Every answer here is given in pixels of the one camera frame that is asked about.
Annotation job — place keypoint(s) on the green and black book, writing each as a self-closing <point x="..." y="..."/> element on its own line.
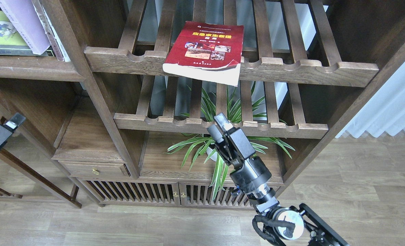
<point x="11" y="42"/>

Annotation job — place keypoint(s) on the wooden drawer with brass knob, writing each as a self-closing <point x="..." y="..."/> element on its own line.
<point x="95" y="169"/>

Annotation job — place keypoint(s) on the dark wooden bookshelf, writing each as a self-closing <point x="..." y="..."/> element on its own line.
<point x="314" y="65"/>

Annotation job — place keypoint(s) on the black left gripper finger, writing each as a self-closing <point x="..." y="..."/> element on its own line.
<point x="9" y="127"/>

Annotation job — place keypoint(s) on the red paperback book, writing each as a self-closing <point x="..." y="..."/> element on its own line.
<point x="207" y="52"/>

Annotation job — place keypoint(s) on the slatted cabinet door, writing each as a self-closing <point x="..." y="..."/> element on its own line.
<point x="200" y="195"/>
<point x="134" y="192"/>

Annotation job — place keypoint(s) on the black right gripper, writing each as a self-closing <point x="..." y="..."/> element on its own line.
<point x="250" y="174"/>

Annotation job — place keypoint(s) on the green spider plant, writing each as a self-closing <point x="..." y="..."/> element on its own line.
<point x="197" y="144"/>

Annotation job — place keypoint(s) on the white plant pot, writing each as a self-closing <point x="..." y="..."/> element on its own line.
<point x="212" y="153"/>

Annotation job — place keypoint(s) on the left slatted cabinet door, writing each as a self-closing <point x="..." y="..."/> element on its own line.
<point x="134" y="192"/>

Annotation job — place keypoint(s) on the pale purple white book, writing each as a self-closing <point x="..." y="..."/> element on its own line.
<point x="24" y="17"/>

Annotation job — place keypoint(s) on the white pleated curtain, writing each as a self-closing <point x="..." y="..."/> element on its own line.
<point x="383" y="113"/>

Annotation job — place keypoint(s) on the white book spine upright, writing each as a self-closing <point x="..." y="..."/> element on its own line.
<point x="53" y="37"/>

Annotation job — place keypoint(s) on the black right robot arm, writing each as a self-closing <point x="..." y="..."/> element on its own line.
<point x="273" y="222"/>

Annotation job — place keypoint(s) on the right slatted cabinet door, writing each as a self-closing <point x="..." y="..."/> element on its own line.
<point x="200" y="195"/>

